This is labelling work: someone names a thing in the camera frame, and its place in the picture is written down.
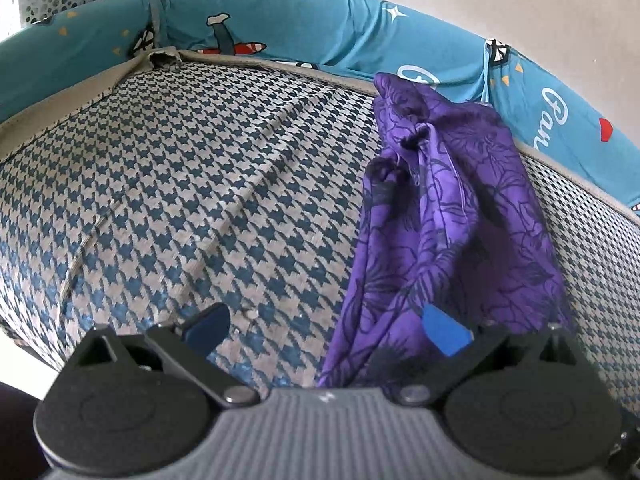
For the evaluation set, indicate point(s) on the purple floral garment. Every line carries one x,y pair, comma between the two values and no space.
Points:
450,220

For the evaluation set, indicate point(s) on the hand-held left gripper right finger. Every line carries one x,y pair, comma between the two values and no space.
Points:
445,332

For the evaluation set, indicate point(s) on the houndstooth patterned mattress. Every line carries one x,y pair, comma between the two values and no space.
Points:
200,185

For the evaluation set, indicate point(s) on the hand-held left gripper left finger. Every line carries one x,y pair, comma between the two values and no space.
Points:
207,330

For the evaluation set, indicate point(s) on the blue printed bed bumper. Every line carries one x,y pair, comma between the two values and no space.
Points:
325,25

